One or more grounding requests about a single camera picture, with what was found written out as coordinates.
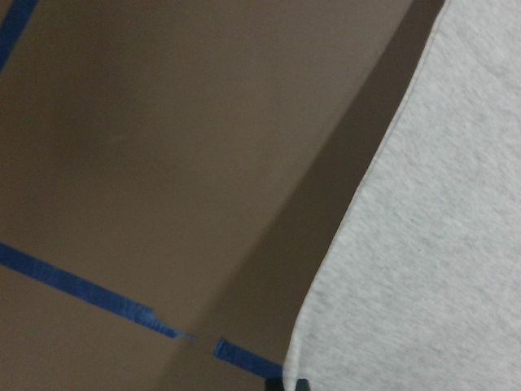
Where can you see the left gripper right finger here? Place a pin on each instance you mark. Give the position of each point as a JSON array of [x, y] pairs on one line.
[[302, 385]]

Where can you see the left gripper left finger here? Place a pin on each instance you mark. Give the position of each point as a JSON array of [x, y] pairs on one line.
[[274, 384]]

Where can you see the grey cartoon print t-shirt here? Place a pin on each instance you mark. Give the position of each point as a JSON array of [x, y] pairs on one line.
[[420, 287]]

